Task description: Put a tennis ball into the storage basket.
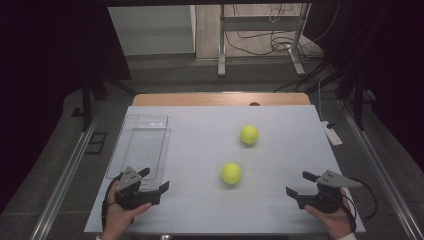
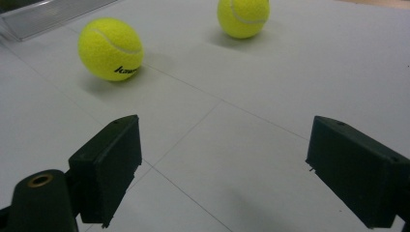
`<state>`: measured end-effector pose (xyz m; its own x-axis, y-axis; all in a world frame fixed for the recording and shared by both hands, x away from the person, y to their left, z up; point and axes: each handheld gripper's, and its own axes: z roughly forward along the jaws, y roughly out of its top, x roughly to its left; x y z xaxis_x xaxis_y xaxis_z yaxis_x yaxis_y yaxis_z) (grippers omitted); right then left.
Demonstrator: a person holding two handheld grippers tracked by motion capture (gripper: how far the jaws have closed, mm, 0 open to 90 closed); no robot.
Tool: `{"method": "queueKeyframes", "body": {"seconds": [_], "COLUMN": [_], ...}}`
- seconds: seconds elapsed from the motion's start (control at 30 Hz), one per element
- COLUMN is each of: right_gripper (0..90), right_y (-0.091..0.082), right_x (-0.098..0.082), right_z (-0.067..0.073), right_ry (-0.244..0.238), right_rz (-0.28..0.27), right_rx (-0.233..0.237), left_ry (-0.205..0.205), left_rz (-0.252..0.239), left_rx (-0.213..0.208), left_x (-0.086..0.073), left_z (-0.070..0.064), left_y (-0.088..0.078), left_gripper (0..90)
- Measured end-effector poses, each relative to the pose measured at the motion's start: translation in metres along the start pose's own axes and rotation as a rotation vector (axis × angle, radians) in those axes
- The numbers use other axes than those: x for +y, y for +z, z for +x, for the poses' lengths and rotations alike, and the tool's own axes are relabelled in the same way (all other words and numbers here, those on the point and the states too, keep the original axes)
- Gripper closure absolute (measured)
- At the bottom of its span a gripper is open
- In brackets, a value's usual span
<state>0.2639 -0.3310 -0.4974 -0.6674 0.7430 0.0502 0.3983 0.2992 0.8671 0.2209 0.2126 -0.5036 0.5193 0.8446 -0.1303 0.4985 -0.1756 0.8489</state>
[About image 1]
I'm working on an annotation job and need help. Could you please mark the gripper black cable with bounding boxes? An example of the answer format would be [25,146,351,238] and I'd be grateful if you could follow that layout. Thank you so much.
[100,174,123,231]
[339,176,380,234]

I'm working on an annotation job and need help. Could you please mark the aluminium rail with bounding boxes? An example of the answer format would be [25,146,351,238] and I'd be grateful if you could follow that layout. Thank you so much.
[29,113,102,240]
[340,99,424,240]

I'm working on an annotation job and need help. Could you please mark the black stand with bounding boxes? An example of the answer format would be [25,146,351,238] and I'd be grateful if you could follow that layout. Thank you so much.
[334,74,378,132]
[70,74,138,132]

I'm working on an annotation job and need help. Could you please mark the white power strip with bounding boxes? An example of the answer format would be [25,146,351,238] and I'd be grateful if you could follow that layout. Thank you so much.
[320,120,344,147]

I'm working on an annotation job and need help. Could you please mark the grey metal stand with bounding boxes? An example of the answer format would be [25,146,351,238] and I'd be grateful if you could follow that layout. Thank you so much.
[217,3,312,78]

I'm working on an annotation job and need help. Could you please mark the white cable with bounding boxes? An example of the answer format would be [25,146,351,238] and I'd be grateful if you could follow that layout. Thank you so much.
[317,77,327,123]

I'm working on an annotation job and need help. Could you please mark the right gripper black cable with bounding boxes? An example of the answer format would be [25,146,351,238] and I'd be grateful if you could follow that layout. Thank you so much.
[339,176,380,234]

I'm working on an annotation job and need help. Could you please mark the white cabinet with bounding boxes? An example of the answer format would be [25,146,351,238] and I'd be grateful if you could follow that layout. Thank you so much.
[107,5,197,57]

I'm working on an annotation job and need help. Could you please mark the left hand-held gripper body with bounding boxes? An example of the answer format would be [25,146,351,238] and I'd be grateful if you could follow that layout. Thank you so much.
[114,166,162,211]

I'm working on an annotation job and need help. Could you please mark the person's right hand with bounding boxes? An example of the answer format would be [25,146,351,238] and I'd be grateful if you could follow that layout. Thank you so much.
[303,188,356,240]

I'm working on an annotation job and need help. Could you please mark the black curtain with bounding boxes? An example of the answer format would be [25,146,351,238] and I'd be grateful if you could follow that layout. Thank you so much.
[0,0,133,214]
[304,0,424,171]

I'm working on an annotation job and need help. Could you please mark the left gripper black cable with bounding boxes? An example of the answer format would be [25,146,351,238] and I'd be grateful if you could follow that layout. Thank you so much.
[100,174,123,231]

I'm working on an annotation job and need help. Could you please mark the tangle of black floor cables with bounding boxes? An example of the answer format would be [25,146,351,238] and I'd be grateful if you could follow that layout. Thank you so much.
[225,3,326,63]

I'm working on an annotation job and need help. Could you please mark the wooden table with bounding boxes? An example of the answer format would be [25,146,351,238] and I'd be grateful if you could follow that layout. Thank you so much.
[132,92,312,108]

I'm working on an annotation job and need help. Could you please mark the yellow tennis ball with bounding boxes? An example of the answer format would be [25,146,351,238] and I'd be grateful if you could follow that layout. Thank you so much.
[239,124,260,146]
[220,162,243,185]

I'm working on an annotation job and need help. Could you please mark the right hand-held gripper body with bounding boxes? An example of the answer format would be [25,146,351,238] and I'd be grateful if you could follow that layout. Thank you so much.
[295,169,363,215]

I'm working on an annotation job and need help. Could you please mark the person's left hand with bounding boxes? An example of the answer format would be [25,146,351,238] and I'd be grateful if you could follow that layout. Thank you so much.
[101,181,153,240]

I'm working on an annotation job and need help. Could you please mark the clear plastic container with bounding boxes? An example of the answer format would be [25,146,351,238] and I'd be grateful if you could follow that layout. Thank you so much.
[105,113,172,193]

